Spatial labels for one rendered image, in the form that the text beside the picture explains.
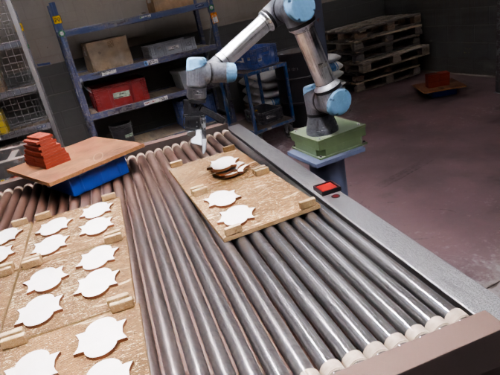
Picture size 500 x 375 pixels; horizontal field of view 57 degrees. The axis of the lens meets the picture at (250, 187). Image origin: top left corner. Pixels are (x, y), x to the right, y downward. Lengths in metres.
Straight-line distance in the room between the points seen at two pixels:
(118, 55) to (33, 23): 1.10
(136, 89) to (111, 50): 0.52
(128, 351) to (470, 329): 0.73
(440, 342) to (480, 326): 0.09
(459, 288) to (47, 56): 5.81
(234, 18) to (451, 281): 6.08
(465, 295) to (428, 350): 0.24
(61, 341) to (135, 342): 0.20
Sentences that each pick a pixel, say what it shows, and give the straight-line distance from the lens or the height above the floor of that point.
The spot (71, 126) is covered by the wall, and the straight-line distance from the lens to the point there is 6.53.
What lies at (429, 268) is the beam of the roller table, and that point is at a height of 0.91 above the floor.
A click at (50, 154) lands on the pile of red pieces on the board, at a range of 2.38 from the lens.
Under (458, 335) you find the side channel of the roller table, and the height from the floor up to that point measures 0.95.
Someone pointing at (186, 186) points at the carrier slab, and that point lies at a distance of 1.95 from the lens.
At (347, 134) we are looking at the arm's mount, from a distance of 2.18.
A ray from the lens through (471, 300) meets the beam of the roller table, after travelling 1.16.
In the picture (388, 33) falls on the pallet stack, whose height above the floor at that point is 0.71.
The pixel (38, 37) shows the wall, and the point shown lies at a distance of 6.43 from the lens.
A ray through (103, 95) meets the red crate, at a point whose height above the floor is 0.82.
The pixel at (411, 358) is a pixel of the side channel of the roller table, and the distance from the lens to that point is 0.97.
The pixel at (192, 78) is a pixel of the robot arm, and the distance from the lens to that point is 1.78.
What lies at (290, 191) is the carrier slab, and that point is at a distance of 1.69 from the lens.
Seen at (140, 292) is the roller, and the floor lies 0.92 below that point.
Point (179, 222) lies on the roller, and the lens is 1.69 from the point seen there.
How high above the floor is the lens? 1.62
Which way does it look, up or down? 23 degrees down
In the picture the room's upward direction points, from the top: 12 degrees counter-clockwise
